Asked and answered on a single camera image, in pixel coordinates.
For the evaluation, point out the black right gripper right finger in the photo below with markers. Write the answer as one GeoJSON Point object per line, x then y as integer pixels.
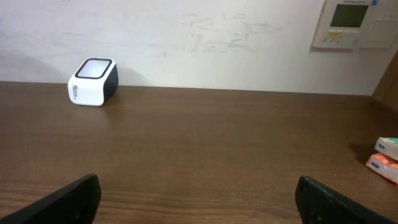
{"type": "Point", "coordinates": [317, 203]}

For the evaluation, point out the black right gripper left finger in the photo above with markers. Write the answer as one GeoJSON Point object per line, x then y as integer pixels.
{"type": "Point", "coordinates": [76, 202]}

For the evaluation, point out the orange tissue pack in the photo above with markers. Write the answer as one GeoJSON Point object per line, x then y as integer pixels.
{"type": "Point", "coordinates": [384, 166]}

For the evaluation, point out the green tissue pack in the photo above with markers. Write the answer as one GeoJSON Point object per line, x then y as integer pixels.
{"type": "Point", "coordinates": [388, 147]}

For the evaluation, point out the white barcode scanner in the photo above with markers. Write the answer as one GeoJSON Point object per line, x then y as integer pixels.
{"type": "Point", "coordinates": [94, 83]}

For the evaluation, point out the beige wall control panel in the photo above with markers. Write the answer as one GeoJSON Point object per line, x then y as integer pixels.
{"type": "Point", "coordinates": [352, 24]}

